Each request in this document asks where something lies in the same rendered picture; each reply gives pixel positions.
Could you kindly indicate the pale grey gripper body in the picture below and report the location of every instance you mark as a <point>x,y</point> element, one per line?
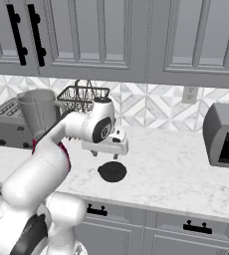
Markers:
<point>101,146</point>

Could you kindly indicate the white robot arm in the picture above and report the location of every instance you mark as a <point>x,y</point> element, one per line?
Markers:
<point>37,169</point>

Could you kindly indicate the black round blender lid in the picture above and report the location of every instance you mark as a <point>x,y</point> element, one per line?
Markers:
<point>112,172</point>

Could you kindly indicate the grey clear blender jar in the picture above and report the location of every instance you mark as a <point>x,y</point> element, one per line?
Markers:
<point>38,111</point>

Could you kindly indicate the grey drawer front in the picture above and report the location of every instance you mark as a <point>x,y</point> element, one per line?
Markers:
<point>119,210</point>
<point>173,222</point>

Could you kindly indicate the grey base cupboard door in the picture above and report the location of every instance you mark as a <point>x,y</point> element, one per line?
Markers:
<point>186,245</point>
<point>110,239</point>

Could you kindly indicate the grey toaster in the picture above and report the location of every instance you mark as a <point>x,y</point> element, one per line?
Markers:
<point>5,127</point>

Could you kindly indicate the grey coffee machine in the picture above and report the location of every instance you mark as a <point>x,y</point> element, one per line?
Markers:
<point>219,132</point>

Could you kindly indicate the white wall socket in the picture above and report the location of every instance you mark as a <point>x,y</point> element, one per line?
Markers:
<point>189,94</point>

